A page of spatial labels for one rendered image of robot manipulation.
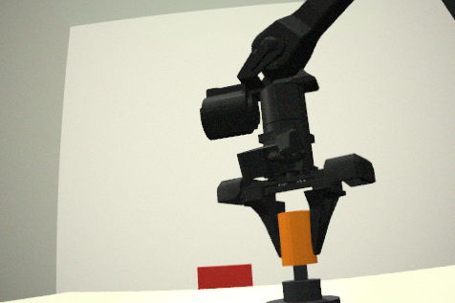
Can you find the orange knob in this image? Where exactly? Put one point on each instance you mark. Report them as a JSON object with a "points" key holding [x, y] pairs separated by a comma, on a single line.
{"points": [[295, 238]]}

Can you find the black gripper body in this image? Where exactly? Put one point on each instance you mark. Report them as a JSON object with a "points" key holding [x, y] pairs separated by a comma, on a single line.
{"points": [[351, 169]]}

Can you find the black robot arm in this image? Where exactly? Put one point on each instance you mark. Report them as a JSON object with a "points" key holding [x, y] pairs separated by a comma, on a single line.
{"points": [[281, 52]]}

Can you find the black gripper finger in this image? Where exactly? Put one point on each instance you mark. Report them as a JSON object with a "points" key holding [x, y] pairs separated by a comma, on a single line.
{"points": [[268, 210], [322, 202]]}

